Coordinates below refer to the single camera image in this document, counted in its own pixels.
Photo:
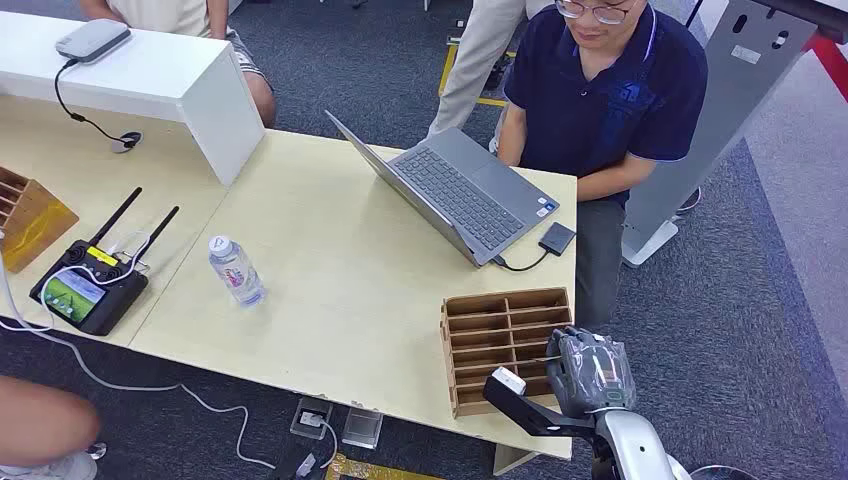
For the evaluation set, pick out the standing person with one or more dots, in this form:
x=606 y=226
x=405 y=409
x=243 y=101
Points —
x=477 y=53

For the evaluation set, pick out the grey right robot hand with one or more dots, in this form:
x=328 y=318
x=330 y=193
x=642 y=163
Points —
x=590 y=374

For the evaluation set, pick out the black bar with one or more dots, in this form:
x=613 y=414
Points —
x=815 y=16

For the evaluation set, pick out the thin white card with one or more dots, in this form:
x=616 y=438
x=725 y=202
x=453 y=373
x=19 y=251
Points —
x=540 y=359

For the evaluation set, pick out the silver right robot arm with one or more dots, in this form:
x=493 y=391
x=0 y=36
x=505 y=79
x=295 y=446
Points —
x=639 y=447

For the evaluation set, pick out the clear lidded floor box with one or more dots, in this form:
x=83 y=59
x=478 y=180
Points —
x=362 y=428

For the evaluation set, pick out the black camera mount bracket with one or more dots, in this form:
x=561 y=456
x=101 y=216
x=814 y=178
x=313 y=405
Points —
x=524 y=415

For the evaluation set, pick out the clear plastic water bottle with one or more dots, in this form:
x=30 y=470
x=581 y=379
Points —
x=237 y=273

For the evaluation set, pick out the red beam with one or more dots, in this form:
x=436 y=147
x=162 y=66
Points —
x=831 y=66

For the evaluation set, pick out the yellow floor tape strip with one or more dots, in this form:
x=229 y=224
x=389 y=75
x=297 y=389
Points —
x=371 y=472

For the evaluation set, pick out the white desk riser shelf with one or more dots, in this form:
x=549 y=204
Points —
x=166 y=73

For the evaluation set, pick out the wooden slotted card rack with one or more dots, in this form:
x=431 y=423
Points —
x=493 y=331

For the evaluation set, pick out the grey open laptop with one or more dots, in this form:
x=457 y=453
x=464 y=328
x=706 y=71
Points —
x=464 y=192

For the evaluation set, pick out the person beside desk corner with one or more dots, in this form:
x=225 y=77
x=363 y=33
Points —
x=40 y=417

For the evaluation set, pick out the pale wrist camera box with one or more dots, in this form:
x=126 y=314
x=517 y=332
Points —
x=509 y=381

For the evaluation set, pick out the seated person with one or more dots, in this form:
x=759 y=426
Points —
x=609 y=99

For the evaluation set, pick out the person's right forearm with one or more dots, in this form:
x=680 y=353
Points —
x=511 y=146

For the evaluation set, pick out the grey metal stand panel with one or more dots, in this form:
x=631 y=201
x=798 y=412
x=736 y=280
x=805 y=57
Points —
x=715 y=119

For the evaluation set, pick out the black remote controller with screen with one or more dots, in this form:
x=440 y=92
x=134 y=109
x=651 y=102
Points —
x=89 y=288

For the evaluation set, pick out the wooden rack with amber panel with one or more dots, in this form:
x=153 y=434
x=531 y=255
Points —
x=40 y=225

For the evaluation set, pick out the floor socket box with plug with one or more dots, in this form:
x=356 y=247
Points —
x=311 y=418

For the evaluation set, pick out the person's left forearm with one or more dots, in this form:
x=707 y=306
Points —
x=613 y=180

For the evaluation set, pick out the person behind white shelf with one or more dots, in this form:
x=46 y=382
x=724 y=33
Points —
x=166 y=13

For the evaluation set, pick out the black external drive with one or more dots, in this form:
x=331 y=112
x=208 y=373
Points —
x=557 y=238

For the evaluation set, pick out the grey flat box device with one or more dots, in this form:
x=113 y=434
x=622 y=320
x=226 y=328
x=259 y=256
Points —
x=93 y=40

